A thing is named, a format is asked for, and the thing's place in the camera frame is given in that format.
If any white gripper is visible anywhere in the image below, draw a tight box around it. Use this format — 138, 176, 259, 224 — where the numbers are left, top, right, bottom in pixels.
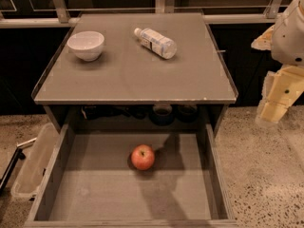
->
251, 0, 304, 125

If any red apple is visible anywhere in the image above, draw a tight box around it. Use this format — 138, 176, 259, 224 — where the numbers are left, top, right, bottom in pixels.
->
131, 144, 155, 170

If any grey cabinet counter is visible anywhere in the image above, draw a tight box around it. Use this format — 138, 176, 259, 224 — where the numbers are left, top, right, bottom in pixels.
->
32, 13, 238, 128

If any open grey top drawer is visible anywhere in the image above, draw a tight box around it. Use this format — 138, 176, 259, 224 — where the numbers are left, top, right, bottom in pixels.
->
24, 125, 238, 228

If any black tape roll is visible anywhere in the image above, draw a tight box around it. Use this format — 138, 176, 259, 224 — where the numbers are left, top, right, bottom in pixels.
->
176, 105, 198, 123

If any clear plastic water bottle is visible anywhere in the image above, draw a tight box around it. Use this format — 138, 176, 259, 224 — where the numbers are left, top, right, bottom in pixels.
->
134, 28, 177, 60

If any blue tape roll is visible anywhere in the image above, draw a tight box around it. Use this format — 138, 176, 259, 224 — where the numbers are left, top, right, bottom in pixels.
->
149, 105, 175, 126

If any white ceramic bowl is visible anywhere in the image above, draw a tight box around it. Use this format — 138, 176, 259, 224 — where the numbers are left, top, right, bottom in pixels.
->
66, 31, 105, 62

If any black metal bar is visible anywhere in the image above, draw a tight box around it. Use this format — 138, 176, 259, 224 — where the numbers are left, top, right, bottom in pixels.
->
0, 138, 36, 195

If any clear plastic bin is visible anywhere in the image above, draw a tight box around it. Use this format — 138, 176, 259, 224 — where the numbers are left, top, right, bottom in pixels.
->
10, 123, 59, 200

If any metal railing frame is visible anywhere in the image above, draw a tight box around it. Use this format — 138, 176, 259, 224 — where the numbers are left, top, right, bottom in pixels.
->
0, 0, 292, 28

